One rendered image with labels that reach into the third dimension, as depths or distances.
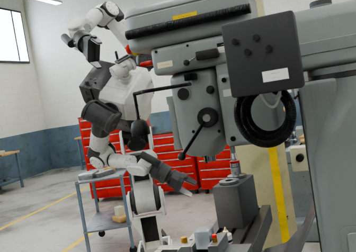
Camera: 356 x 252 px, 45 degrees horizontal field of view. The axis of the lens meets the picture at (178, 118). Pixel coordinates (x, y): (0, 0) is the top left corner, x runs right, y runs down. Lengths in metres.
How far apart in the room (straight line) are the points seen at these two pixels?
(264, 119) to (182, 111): 0.30
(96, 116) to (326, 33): 1.03
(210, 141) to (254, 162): 1.87
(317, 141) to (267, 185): 2.03
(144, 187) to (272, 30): 1.33
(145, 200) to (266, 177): 1.36
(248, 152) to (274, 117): 1.94
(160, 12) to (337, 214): 0.89
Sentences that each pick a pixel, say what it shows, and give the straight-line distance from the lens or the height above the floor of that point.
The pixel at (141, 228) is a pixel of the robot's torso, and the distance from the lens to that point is 2.35.
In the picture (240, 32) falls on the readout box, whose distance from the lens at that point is 1.22.
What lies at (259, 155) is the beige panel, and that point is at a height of 0.99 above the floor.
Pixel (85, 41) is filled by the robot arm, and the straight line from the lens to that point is 1.86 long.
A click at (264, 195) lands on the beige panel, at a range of 3.44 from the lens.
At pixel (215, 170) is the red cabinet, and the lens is 6.41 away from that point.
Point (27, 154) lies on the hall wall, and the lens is 12.47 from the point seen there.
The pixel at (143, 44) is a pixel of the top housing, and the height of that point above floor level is 1.75.
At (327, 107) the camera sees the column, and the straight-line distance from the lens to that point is 1.40.
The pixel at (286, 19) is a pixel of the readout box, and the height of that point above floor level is 1.70.
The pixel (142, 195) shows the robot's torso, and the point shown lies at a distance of 2.29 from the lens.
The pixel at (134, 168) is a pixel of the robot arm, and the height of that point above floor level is 1.24.
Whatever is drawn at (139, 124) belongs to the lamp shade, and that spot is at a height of 1.46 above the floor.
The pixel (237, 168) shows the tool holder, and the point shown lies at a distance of 2.00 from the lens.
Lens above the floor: 1.55
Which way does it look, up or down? 3 degrees down
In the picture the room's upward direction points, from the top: 9 degrees counter-clockwise
